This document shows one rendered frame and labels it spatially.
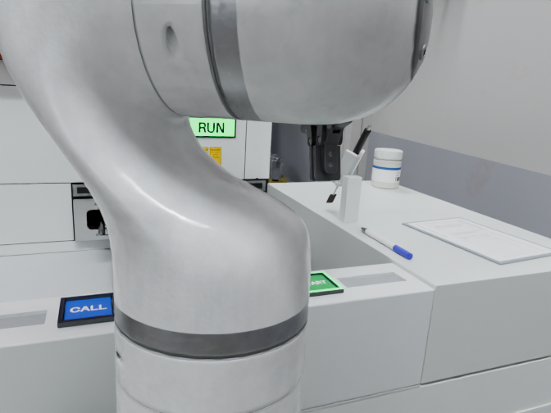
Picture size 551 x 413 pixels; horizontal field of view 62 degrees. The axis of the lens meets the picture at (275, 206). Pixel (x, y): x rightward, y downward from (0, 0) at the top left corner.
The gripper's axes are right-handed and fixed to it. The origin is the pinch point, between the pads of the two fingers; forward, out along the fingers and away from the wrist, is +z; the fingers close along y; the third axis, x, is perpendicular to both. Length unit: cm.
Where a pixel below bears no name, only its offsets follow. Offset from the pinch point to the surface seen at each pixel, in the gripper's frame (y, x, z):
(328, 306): 0.9, -0.3, 16.6
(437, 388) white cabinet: -2.1, 18.0, 31.1
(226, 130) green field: -57, 4, -10
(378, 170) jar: -51, 41, 0
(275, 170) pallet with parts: -452, 171, -9
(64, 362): 0.5, -28.2, 18.6
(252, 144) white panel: -58, 11, -7
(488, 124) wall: -133, 163, -24
